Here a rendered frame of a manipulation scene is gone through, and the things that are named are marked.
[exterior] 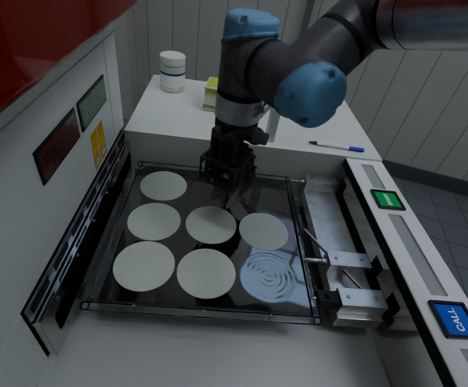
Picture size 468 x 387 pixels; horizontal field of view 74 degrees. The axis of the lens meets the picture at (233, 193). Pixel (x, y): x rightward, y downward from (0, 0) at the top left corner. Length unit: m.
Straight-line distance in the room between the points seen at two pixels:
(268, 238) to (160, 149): 0.34
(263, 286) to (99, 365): 0.28
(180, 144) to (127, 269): 0.33
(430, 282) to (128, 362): 0.50
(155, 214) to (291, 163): 0.36
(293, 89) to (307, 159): 0.43
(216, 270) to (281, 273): 0.12
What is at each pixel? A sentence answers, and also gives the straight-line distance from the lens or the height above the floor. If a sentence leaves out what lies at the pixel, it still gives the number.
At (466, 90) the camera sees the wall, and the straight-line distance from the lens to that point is 2.61.
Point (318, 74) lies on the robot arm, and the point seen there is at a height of 1.24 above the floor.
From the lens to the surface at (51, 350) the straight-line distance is 0.55.
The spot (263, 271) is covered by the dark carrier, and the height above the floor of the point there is 0.90.
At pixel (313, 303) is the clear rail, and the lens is 0.55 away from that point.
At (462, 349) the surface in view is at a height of 0.96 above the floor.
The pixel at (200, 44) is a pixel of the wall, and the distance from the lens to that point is 2.55.
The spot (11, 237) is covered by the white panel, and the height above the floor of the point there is 1.07.
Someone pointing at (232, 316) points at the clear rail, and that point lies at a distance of 0.51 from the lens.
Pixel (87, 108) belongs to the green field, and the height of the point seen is 1.10.
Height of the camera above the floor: 1.35
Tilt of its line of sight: 40 degrees down
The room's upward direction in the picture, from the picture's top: 10 degrees clockwise
